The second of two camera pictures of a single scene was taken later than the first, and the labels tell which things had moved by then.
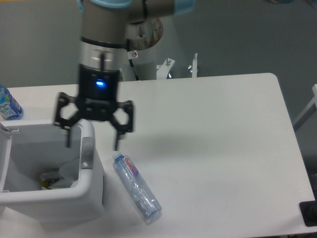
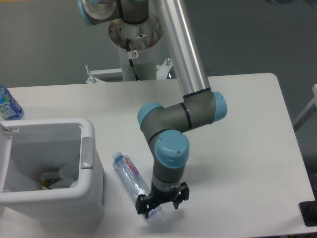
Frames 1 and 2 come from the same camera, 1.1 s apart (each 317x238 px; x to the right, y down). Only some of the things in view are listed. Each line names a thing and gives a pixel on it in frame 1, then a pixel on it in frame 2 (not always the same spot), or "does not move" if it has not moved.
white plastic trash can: x=57 y=186 does not move
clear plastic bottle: x=148 y=204 does not move
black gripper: x=97 y=101 → x=144 y=204
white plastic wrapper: x=69 y=171 does not move
